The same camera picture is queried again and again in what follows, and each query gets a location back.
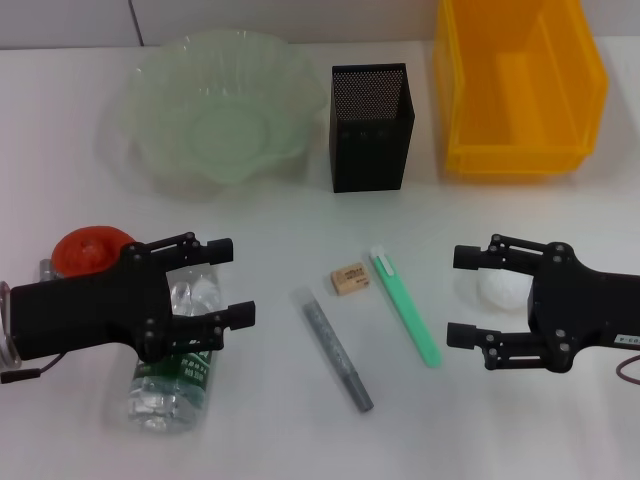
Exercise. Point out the pale green glass fruit plate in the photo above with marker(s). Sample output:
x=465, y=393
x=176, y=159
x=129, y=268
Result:
x=225, y=115

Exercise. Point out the yellow plastic bin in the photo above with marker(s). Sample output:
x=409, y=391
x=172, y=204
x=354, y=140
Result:
x=520, y=150

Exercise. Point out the green utility knife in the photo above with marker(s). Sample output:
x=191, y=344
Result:
x=407, y=315

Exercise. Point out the white paper ball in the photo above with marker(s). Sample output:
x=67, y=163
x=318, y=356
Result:
x=502, y=292

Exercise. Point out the black mesh pen holder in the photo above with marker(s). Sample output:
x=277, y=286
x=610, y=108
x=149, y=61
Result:
x=367, y=150

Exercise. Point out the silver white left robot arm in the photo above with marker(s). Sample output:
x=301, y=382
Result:
x=5, y=320

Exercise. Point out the clear green-label water bottle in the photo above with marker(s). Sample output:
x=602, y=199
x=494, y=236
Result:
x=165, y=395

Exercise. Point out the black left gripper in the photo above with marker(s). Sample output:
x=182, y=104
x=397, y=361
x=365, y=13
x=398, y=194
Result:
x=90, y=315

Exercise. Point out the red orange fruit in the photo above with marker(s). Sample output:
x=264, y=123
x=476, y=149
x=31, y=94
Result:
x=85, y=252

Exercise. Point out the grey marker pen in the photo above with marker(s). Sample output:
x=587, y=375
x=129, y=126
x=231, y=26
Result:
x=332, y=345

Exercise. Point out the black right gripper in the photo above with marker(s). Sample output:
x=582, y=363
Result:
x=590, y=310

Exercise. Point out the small tan eraser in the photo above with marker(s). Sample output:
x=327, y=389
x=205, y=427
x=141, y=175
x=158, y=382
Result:
x=350, y=281

